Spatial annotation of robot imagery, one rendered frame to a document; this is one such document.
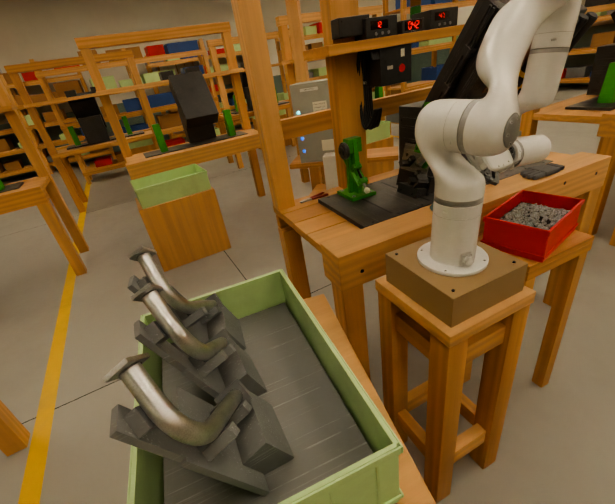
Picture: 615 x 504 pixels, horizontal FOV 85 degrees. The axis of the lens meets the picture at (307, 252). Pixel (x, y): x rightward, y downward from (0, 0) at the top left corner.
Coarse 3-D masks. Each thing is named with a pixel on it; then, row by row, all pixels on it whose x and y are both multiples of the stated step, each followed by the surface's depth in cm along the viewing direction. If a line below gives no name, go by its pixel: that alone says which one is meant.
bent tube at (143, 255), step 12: (132, 252) 74; (144, 252) 75; (156, 252) 79; (144, 264) 74; (156, 264) 76; (156, 276) 73; (168, 288) 74; (168, 300) 74; (180, 300) 76; (204, 300) 89; (192, 312) 80
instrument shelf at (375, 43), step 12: (396, 36) 144; (408, 36) 146; (420, 36) 149; (432, 36) 151; (444, 36) 153; (324, 48) 137; (336, 48) 136; (348, 48) 138; (360, 48) 140; (372, 48) 142
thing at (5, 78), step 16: (32, 80) 758; (48, 80) 767; (64, 80) 780; (80, 80) 797; (16, 96) 759; (32, 96) 774; (0, 112) 749; (48, 112) 797; (64, 112) 829; (32, 128) 784; (80, 128) 834; (0, 144) 777; (16, 160) 809; (48, 160) 828; (0, 176) 789
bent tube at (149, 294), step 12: (144, 288) 59; (156, 288) 61; (132, 300) 58; (144, 300) 60; (156, 300) 60; (156, 312) 59; (168, 312) 60; (168, 324) 59; (180, 324) 60; (168, 336) 59; (180, 336) 59; (192, 336) 61; (180, 348) 60; (192, 348) 60; (204, 348) 63; (216, 348) 69; (204, 360) 65
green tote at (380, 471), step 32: (224, 288) 99; (256, 288) 102; (288, 288) 97; (320, 352) 83; (160, 384) 86; (352, 384) 65; (352, 416) 72; (384, 448) 53; (128, 480) 54; (160, 480) 65; (352, 480) 52; (384, 480) 56
